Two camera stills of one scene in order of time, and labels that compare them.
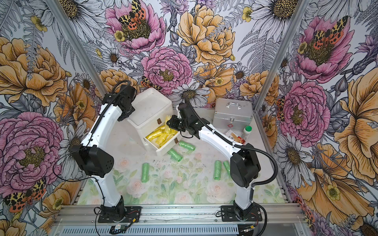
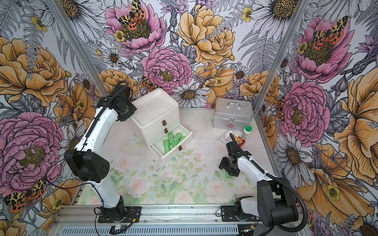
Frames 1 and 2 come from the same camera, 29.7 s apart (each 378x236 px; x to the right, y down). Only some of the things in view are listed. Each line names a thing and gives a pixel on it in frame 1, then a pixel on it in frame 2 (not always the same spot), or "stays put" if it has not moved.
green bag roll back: x=187 y=145 to x=177 y=138
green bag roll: x=174 y=156 to x=170 y=137
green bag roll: x=217 y=169 to x=181 y=138
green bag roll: x=145 y=172 to x=167 y=145
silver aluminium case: x=232 y=114 stays put
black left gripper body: x=127 y=112 stays put
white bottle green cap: x=246 y=132 stays put
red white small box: x=235 y=137 stays put
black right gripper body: x=185 y=123 to x=232 y=169
